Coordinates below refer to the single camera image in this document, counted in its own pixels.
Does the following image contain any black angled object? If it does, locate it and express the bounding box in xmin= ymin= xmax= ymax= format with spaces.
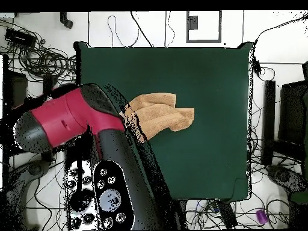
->
xmin=59 ymin=11 xmax=73 ymax=29

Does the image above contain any purple object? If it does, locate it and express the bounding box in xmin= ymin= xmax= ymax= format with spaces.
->
xmin=255 ymin=209 xmax=269 ymax=225

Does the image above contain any grey rectangular frame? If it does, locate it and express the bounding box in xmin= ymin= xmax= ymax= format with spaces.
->
xmin=186 ymin=10 xmax=222 ymax=43

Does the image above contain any grey chair base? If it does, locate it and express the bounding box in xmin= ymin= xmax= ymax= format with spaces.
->
xmin=7 ymin=159 xmax=51 ymax=230
xmin=265 ymin=164 xmax=308 ymax=193

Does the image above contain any black stand bar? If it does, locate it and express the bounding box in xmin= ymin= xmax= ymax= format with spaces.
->
xmin=42 ymin=75 xmax=57 ymax=92
xmin=261 ymin=80 xmax=276 ymax=166

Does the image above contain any dark green table cloth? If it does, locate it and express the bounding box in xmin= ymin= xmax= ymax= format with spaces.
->
xmin=73 ymin=40 xmax=253 ymax=202

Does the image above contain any thick black cable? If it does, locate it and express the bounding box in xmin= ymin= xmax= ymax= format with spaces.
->
xmin=130 ymin=11 xmax=155 ymax=48

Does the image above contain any wide black power strip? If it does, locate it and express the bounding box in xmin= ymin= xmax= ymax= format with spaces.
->
xmin=215 ymin=200 xmax=239 ymax=229

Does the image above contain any black plug adapter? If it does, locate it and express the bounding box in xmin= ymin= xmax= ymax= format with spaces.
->
xmin=252 ymin=60 xmax=263 ymax=75

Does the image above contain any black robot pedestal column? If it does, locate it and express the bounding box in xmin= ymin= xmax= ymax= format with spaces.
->
xmin=174 ymin=199 xmax=188 ymax=229

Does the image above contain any thin looped black cable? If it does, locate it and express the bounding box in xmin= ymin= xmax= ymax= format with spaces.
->
xmin=107 ymin=15 xmax=140 ymax=48

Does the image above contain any black cabinet panel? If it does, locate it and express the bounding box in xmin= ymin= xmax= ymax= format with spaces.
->
xmin=278 ymin=80 xmax=308 ymax=145
xmin=2 ymin=54 xmax=28 ymax=169

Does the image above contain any tangled black cable bundle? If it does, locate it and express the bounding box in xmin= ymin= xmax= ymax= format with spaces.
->
xmin=0 ymin=19 xmax=78 ymax=84

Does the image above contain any dark grey square plate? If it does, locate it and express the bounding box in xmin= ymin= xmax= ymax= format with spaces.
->
xmin=186 ymin=15 xmax=199 ymax=30

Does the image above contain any black rectangular box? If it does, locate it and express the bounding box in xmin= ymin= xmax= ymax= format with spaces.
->
xmin=4 ymin=28 xmax=37 ymax=48

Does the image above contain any tan terry towel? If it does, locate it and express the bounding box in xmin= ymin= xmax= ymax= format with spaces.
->
xmin=119 ymin=92 xmax=195 ymax=144

